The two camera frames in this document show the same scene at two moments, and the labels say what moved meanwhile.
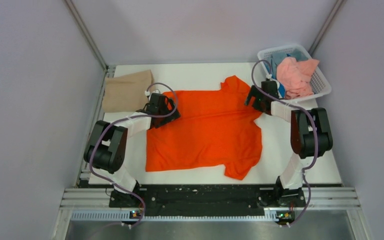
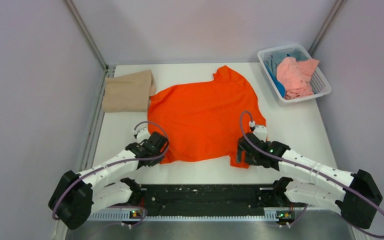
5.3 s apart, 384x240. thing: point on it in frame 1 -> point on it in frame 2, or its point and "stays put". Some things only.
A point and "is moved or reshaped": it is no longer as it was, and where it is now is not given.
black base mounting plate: x=205 y=200 stays put
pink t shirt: x=294 y=76 stays put
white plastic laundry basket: x=297 y=73 stays put
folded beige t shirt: x=127 y=93 stays put
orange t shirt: x=216 y=130 is moved or reshaped
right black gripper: x=255 y=92 -> x=250 y=161
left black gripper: x=168 y=119 -> x=156 y=161
